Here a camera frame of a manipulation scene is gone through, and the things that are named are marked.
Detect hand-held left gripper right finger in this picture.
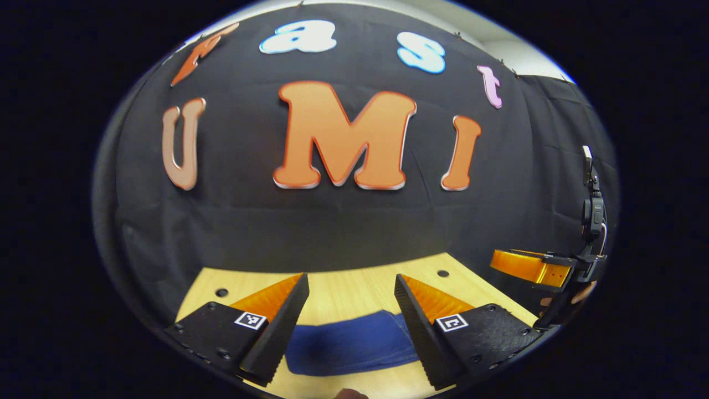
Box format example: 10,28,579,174
394,273,542,390

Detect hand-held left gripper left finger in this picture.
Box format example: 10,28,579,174
165,273,310,387

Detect blue jeans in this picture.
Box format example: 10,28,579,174
285,310,420,376

